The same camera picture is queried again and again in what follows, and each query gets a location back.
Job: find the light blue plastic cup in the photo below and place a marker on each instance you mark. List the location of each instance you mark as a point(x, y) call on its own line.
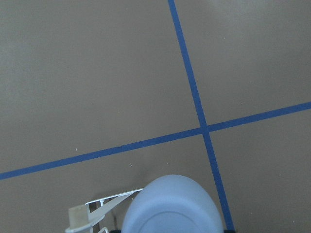
point(172, 204)

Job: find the white wire cup holder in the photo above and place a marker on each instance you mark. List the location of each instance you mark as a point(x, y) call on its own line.
point(83, 218)

